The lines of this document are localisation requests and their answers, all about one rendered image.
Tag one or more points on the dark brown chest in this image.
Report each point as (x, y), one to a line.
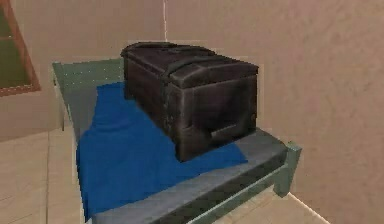
(196, 96)

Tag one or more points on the green framed bed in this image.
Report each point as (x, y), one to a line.
(233, 173)

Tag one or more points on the blue blanket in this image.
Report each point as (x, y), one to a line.
(133, 160)

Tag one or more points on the brown framed window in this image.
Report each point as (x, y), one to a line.
(13, 56)

